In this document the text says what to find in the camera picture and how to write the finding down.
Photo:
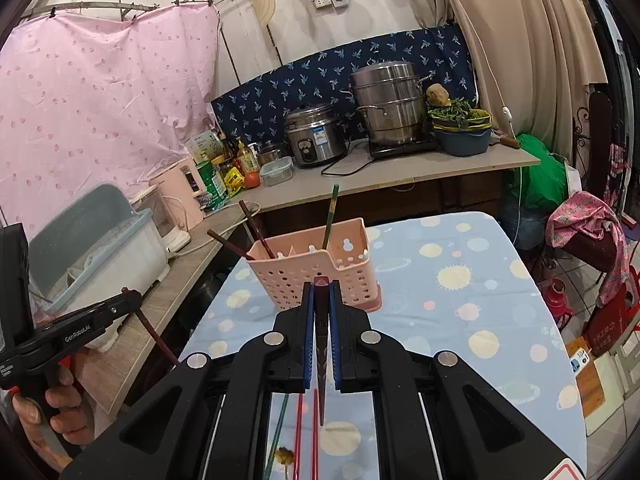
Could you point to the person's left hand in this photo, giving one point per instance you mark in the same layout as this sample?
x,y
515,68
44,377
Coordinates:
x,y
72,419

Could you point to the stainless steel steamer pot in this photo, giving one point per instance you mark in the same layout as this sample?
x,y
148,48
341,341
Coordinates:
x,y
390,99

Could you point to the maroon chopstick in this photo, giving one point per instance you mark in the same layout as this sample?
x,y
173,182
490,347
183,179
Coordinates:
x,y
227,244
254,227

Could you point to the pink floral cloth bag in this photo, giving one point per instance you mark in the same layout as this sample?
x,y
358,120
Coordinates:
x,y
587,228

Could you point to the silver rice cooker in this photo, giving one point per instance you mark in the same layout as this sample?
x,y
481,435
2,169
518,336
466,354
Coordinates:
x,y
315,135

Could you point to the red tomato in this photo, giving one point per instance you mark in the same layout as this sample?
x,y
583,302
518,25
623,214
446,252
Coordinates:
x,y
251,180

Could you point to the white blender jug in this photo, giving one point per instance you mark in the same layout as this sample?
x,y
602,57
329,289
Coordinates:
x,y
175,237

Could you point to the dark red chopstick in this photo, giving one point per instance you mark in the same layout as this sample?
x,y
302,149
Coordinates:
x,y
152,329

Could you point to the green bag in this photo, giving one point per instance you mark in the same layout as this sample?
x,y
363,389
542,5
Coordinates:
x,y
541,187

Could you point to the green chopstick gold band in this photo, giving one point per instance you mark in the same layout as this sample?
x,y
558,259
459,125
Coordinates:
x,y
276,439

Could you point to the wooden countertop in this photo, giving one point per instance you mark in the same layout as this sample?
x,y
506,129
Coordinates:
x,y
389,190

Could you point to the green canister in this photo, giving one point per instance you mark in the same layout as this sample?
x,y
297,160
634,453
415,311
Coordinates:
x,y
214,184

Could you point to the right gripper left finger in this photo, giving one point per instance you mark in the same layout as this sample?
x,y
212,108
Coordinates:
x,y
308,336

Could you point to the clear food container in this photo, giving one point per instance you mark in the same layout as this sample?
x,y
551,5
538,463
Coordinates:
x,y
278,171

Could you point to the oil bottle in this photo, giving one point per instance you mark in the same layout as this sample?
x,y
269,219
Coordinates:
x,y
247,159

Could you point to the beige curtain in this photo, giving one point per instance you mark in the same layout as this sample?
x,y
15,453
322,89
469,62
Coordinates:
x,y
535,61

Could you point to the navy floral backsplash cloth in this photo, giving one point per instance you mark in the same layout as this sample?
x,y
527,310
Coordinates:
x,y
256,111

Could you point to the gold flower spoon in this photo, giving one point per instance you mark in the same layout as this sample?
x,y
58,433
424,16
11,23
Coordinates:
x,y
285,458

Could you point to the pink electric kettle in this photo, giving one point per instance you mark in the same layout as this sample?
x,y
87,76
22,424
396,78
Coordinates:
x,y
181,185

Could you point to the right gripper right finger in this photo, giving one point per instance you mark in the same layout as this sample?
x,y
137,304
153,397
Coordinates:
x,y
335,300

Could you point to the blue basin with vegetables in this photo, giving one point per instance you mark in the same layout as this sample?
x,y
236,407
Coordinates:
x,y
461,130

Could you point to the dark patterned chopstick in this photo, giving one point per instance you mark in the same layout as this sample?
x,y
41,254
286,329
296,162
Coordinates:
x,y
315,437

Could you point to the pink floral sheet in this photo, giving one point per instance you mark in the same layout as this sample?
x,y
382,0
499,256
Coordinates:
x,y
86,101

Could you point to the blue polka dot tablecloth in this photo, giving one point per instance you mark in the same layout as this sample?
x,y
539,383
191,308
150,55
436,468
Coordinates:
x,y
452,282

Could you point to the pink perforated utensil holder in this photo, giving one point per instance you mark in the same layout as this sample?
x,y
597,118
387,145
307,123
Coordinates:
x,y
285,263

